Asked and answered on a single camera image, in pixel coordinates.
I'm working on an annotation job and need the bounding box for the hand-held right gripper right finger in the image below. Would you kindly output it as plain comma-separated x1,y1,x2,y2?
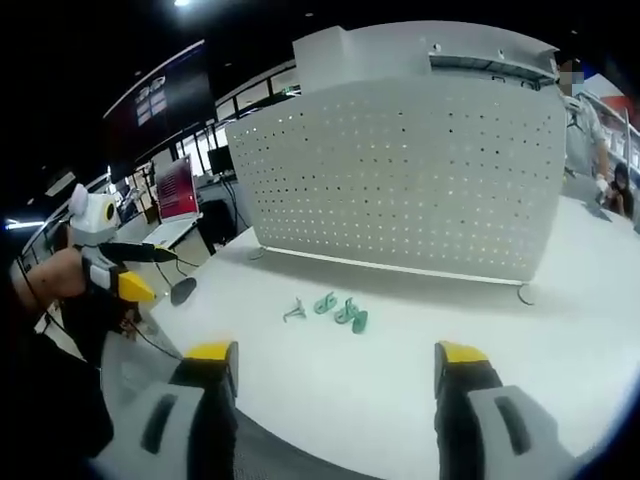
433,340,577,480

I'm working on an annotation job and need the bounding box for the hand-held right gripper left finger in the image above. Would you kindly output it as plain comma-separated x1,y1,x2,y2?
102,340,240,480

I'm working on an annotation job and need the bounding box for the grey metal hook assembly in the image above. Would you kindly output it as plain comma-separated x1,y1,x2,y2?
282,296,307,324

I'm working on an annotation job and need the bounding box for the white perforated mounting plate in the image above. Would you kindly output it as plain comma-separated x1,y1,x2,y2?
224,19,569,306

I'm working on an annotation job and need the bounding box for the black oval object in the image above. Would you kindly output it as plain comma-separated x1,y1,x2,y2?
169,278,198,306

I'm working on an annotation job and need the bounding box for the white laptop with red screen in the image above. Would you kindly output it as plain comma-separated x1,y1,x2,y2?
144,153,204,247

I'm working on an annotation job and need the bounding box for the black computer monitor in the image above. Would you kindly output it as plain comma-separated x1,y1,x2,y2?
207,146,234,176

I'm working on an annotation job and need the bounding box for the person's dark clothing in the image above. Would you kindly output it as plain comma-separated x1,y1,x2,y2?
0,299,117,464

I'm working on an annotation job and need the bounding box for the large dark wall screen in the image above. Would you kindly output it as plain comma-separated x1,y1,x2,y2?
102,39,216,171

